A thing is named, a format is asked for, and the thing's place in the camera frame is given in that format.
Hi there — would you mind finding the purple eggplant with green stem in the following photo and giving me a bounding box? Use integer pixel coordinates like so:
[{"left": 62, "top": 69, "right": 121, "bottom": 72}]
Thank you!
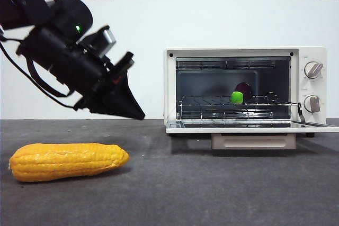
[{"left": 229, "top": 82, "right": 254, "bottom": 104}]

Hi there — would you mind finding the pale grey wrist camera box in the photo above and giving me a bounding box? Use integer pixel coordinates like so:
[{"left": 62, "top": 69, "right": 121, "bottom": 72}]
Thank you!
[{"left": 99, "top": 28, "right": 118, "bottom": 52}]

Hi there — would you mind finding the cream oven knob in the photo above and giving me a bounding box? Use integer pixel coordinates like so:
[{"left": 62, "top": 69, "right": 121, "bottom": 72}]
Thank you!
[
  {"left": 303, "top": 95, "right": 322, "bottom": 113},
  {"left": 304, "top": 61, "right": 324, "bottom": 79}
]

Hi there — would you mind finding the glass oven door with handle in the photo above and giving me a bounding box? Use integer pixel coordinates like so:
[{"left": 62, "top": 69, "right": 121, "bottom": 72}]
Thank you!
[{"left": 165, "top": 120, "right": 339, "bottom": 150}]

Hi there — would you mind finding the cream toaster oven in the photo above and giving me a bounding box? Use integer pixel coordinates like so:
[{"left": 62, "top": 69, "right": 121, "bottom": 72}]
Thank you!
[{"left": 163, "top": 46, "right": 328, "bottom": 129}]

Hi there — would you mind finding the metal wire oven rack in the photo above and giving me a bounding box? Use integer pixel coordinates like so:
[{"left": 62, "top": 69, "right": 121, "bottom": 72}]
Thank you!
[{"left": 176, "top": 94, "right": 301, "bottom": 121}]

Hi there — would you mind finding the yellow corn cob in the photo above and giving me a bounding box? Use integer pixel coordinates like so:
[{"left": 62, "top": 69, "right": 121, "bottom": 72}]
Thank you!
[{"left": 8, "top": 143, "right": 130, "bottom": 183}]

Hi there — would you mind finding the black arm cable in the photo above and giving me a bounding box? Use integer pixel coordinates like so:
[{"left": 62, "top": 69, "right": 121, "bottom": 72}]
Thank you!
[{"left": 0, "top": 32, "right": 80, "bottom": 109}]

